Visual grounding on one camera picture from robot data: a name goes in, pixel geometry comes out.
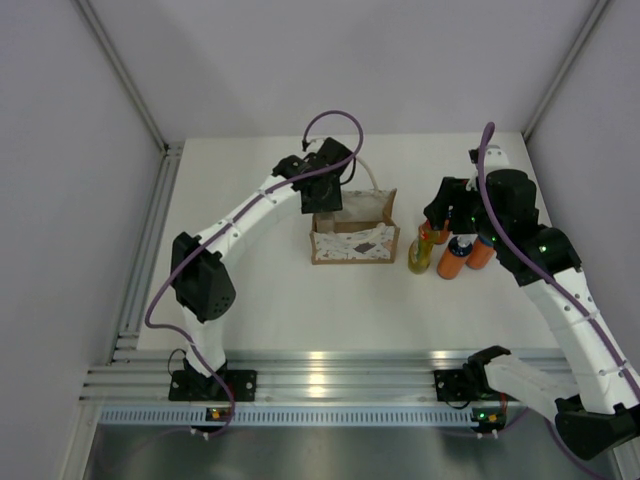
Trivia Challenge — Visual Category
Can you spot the burlap canvas tote bag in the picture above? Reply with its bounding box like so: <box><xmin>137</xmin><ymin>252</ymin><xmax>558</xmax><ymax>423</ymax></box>
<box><xmin>310</xmin><ymin>157</ymin><xmax>400</xmax><ymax>266</ymax></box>

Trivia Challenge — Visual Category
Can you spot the yellow bottle red cap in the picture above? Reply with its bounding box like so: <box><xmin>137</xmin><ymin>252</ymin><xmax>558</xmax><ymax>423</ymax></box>
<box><xmin>408</xmin><ymin>220</ymin><xmax>440</xmax><ymax>274</ymax></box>

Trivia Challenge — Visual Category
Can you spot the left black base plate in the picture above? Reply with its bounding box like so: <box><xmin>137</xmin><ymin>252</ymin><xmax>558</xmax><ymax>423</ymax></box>
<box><xmin>168</xmin><ymin>369</ymin><xmax>257</xmax><ymax>402</ymax></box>

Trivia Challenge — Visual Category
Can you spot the perforated cable duct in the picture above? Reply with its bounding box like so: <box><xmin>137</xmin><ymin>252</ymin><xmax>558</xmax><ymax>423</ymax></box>
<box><xmin>99</xmin><ymin>406</ymin><xmax>478</xmax><ymax>427</ymax></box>

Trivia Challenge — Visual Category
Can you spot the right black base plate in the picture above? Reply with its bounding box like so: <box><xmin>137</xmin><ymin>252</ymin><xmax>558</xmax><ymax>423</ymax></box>
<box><xmin>434</xmin><ymin>369</ymin><xmax>497</xmax><ymax>409</ymax></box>

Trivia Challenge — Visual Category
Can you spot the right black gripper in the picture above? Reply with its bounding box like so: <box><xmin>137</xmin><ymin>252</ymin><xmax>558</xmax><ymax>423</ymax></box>
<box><xmin>424</xmin><ymin>178</ymin><xmax>506</xmax><ymax>246</ymax></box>

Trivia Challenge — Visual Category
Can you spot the aluminium rail frame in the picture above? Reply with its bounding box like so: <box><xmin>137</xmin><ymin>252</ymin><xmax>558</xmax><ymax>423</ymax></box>
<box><xmin>81</xmin><ymin>132</ymin><xmax>577</xmax><ymax>404</ymax></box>

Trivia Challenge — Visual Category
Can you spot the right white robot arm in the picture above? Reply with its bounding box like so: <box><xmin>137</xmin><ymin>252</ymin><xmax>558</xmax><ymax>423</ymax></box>
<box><xmin>424</xmin><ymin>169</ymin><xmax>639</xmax><ymax>460</ymax></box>

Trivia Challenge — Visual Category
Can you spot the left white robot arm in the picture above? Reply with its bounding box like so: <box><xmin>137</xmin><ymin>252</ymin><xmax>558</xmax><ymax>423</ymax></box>
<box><xmin>169</xmin><ymin>137</ymin><xmax>353</xmax><ymax>400</ymax></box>

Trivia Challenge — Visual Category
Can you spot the clear bottle dark cap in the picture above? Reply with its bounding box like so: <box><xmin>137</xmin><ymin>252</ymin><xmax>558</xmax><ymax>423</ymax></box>
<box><xmin>316</xmin><ymin>212</ymin><xmax>335</xmax><ymax>234</ymax></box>

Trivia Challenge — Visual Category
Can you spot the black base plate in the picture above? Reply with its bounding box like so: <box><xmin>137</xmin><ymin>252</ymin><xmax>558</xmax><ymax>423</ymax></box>
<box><xmin>434</xmin><ymin>369</ymin><xmax>497</xmax><ymax>409</ymax></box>
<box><xmin>168</xmin><ymin>369</ymin><xmax>257</xmax><ymax>402</ymax></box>

